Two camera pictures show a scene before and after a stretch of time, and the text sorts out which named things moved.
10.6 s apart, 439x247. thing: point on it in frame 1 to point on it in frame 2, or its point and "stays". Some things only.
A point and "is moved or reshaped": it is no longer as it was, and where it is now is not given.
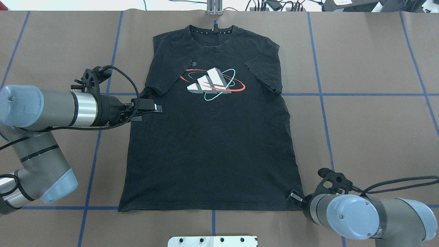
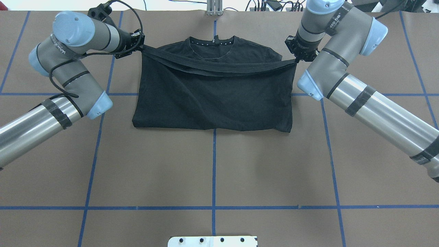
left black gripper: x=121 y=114 to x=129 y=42
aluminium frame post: x=214 y=7 stays
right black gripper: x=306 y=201 to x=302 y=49
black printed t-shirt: x=224 y=141 is moved or reshaped
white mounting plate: x=215 y=241 stays
